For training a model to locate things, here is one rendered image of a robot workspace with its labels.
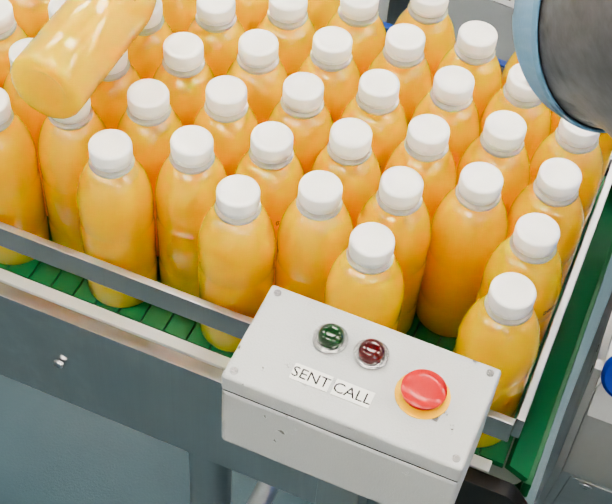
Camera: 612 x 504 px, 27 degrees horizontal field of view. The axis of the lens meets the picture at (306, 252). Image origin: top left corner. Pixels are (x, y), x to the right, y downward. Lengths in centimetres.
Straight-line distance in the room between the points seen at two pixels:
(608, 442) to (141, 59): 59
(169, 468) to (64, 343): 92
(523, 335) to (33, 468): 130
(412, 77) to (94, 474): 115
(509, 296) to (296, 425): 21
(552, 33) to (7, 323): 87
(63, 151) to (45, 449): 111
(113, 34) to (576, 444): 59
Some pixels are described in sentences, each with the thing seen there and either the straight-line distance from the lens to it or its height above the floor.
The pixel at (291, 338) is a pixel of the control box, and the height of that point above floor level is 110.
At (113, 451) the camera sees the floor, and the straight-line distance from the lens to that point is 222.
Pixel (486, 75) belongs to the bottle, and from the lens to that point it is 128.
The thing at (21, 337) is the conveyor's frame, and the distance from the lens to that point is 134.
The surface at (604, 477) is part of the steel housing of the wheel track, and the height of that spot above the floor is 84.
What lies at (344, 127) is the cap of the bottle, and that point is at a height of 110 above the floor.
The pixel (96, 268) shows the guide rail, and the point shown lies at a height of 97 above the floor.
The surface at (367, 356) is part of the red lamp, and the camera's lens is 99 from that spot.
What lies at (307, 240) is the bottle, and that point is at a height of 106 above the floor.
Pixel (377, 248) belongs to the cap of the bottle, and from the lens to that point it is 106.
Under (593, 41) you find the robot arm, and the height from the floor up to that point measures 158.
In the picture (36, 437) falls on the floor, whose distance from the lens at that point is 225.
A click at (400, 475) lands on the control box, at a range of 100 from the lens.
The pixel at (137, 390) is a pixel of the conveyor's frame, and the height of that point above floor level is 82.
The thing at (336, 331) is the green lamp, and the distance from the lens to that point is 100.
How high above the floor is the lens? 192
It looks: 51 degrees down
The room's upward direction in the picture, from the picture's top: 5 degrees clockwise
